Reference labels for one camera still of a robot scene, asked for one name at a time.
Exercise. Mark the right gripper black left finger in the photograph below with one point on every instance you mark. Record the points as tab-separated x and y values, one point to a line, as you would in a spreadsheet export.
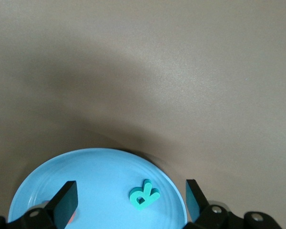
62	205

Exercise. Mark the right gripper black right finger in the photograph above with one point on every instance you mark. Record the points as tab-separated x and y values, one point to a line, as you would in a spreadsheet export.
197	207

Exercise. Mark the red uppercase foam letter Q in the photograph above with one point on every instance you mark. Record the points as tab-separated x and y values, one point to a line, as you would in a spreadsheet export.
72	217

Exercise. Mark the teal uppercase foam letter R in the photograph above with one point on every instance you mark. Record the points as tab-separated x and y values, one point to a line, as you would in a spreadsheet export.
147	193

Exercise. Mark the blue round plate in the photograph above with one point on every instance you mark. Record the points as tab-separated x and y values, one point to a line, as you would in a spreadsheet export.
105	176

